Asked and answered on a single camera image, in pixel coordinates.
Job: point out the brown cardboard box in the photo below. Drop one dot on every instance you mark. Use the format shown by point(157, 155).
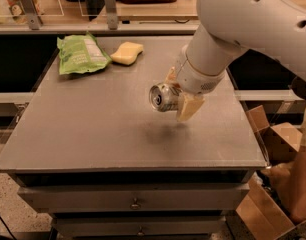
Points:
point(263, 213)

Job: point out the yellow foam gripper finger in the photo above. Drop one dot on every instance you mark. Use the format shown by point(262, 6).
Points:
point(171, 77)
point(188, 105)

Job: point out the grey drawer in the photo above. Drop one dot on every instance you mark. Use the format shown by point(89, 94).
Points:
point(134, 197)
point(138, 226)

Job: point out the left metal bracket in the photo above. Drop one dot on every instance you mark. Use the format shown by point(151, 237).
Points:
point(31, 13)

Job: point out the lower grey drawer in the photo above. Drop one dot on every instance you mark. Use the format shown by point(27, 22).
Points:
point(138, 226)

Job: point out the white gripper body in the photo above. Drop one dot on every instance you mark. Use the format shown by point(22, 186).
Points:
point(193, 78)

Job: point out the metal bracket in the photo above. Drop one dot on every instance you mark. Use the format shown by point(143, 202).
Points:
point(111, 14)
point(31, 13)

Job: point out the upper grey drawer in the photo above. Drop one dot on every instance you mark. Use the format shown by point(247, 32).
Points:
point(134, 197)

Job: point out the middle metal bracket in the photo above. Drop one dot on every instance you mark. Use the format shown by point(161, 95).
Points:
point(111, 14)

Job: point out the silver 7up soda can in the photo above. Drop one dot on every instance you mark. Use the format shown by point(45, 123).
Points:
point(164, 97)

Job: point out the yellow sponge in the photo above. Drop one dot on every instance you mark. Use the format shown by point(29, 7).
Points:
point(127, 53)

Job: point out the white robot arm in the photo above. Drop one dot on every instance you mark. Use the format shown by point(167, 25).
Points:
point(228, 28)

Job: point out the person's hand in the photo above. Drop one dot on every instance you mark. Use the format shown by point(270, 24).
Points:
point(279, 179)

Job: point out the person's forearm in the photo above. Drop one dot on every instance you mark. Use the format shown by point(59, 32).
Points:
point(296, 188)

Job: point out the green chip bag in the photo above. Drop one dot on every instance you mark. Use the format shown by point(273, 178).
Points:
point(81, 54)

